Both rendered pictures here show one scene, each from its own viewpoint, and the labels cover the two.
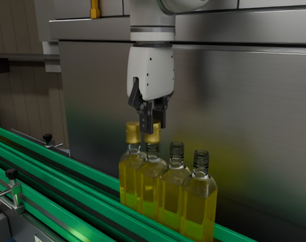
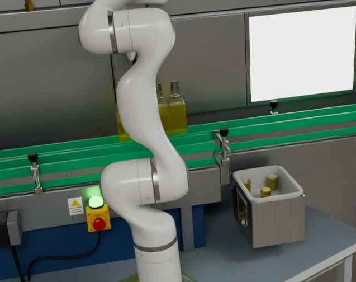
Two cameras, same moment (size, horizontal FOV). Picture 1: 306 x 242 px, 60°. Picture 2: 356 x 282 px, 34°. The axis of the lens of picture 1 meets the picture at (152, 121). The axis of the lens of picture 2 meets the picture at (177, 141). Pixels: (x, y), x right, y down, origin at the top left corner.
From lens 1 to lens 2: 1.54 m
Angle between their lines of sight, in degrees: 44
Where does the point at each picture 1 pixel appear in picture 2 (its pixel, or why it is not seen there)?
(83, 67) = (9, 57)
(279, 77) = (190, 31)
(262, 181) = (193, 93)
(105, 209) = (118, 148)
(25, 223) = (53, 195)
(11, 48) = not seen: outside the picture
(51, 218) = (82, 174)
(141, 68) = not seen: hidden behind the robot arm
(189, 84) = not seen: hidden behind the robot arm
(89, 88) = (20, 76)
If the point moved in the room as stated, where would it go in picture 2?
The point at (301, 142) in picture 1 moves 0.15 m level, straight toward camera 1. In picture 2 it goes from (207, 63) to (223, 73)
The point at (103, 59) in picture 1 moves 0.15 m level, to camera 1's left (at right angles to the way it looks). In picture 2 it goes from (38, 45) to (0, 55)
